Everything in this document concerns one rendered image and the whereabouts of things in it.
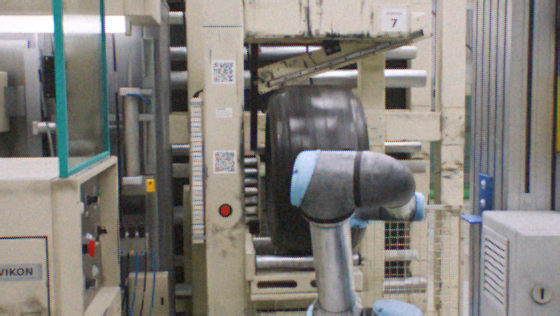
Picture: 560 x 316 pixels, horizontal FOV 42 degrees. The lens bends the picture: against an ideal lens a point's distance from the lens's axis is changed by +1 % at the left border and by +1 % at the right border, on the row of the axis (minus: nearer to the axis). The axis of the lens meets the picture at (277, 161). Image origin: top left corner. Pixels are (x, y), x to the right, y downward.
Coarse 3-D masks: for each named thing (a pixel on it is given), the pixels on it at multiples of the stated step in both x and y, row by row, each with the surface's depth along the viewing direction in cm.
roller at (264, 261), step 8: (264, 256) 233; (272, 256) 233; (280, 256) 234; (288, 256) 234; (296, 256) 234; (304, 256) 234; (312, 256) 234; (360, 256) 235; (264, 264) 232; (272, 264) 233; (280, 264) 233; (288, 264) 233; (296, 264) 233; (304, 264) 234; (312, 264) 234; (360, 264) 236
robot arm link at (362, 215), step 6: (360, 210) 184; (366, 210) 183; (372, 210) 183; (378, 210) 182; (354, 216) 184; (360, 216) 184; (366, 216) 184; (372, 216) 184; (378, 216) 183; (354, 222) 184; (360, 222) 184
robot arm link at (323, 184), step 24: (312, 168) 145; (336, 168) 144; (312, 192) 146; (336, 192) 145; (312, 216) 150; (336, 216) 148; (312, 240) 157; (336, 240) 153; (336, 264) 157; (336, 288) 160; (312, 312) 170; (336, 312) 163; (360, 312) 165
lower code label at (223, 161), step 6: (216, 156) 236; (222, 156) 236; (228, 156) 236; (234, 156) 236; (216, 162) 236; (222, 162) 236; (228, 162) 236; (234, 162) 236; (216, 168) 236; (222, 168) 236; (228, 168) 237; (234, 168) 237
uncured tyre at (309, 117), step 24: (288, 96) 231; (312, 96) 230; (336, 96) 231; (288, 120) 223; (312, 120) 223; (336, 120) 223; (360, 120) 226; (288, 144) 220; (312, 144) 219; (336, 144) 220; (360, 144) 221; (288, 168) 218; (288, 192) 219; (288, 216) 222; (288, 240) 228; (360, 240) 236
